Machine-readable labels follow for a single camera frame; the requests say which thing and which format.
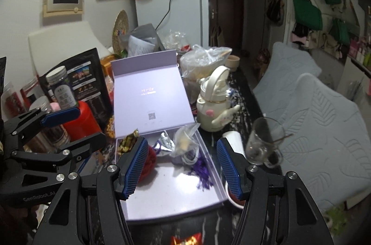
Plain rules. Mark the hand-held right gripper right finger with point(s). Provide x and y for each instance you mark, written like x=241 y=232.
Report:
x=229 y=172

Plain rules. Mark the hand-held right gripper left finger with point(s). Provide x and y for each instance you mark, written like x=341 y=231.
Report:
x=134 y=172

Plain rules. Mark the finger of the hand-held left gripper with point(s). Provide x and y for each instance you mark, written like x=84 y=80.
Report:
x=87 y=143
x=62 y=115

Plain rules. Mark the red yarn ball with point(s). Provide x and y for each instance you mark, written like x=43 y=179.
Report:
x=149 y=161

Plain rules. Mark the purple tassel charm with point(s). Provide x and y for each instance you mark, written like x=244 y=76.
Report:
x=203 y=172

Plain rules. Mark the gold foil snack packet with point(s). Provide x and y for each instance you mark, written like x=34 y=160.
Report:
x=127 y=142

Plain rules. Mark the crinkled silver foil packet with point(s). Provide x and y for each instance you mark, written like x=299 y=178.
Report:
x=166 y=142

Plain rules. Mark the small clear plastic pouch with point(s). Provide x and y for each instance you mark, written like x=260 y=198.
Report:
x=185 y=140

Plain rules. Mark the lavender gift box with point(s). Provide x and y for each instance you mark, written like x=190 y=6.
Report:
x=150 y=79

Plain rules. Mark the pink lid bottle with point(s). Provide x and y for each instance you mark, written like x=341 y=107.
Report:
x=55 y=106

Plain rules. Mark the red canister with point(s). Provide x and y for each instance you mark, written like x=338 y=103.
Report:
x=81 y=120

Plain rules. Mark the jar of dark contents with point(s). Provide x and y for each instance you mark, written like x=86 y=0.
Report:
x=55 y=136

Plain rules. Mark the clear jar white lid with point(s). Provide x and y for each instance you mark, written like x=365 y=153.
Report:
x=62 y=91

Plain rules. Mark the yellow pasta bag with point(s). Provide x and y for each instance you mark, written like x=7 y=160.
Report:
x=110 y=129

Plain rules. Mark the small red white bowl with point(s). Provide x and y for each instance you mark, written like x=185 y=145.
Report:
x=233 y=201

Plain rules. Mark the clear glass mug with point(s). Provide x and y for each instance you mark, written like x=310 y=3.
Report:
x=260 y=146

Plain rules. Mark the black snack bag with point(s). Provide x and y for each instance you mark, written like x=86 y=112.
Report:
x=87 y=79

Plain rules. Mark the jar of red contents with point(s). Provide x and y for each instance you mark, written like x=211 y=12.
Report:
x=13 y=103

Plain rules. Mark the orange snack packet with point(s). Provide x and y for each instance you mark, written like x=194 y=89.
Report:
x=105 y=68

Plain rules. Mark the cream water bottle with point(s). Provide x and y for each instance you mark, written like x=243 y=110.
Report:
x=208 y=111

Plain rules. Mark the wooden stir stick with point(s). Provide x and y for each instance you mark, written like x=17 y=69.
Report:
x=285 y=136

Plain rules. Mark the white chair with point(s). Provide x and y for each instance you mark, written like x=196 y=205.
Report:
x=63 y=42

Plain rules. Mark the red candy wrapper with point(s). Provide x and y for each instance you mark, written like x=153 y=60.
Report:
x=188 y=239

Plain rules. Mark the grey leaf-pattern sofa cushion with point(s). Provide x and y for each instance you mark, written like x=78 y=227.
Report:
x=284 y=65
x=318 y=132

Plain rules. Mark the printed paper sheet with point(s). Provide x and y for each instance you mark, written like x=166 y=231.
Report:
x=139 y=46

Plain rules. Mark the woven straw mat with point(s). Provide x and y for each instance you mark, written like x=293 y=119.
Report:
x=120 y=27

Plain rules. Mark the wooden bowl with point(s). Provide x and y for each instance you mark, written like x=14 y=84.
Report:
x=232 y=63

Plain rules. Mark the large clear plastic bag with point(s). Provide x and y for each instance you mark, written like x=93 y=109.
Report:
x=203 y=59

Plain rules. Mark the green leafy plant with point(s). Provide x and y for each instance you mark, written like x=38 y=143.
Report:
x=336 y=217

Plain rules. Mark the grey plastic bag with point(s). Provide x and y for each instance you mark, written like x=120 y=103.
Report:
x=145 y=30

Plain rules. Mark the brown paper bag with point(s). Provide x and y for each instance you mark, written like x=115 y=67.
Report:
x=216 y=36

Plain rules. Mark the crumpled clear wrap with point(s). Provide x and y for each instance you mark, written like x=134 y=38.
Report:
x=176 y=39

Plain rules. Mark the white fridge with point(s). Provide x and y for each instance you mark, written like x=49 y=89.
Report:
x=185 y=16

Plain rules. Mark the dark brown door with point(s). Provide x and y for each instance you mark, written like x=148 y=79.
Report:
x=226 y=7

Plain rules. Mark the dark hanging handbag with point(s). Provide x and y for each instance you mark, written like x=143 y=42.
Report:
x=275 y=7

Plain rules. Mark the large green tote bag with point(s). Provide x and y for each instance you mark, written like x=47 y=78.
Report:
x=307 y=14

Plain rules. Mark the row of small bottles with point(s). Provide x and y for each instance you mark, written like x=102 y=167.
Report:
x=362 y=53

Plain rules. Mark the small green tote bag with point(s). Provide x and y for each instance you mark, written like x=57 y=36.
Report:
x=340 y=30

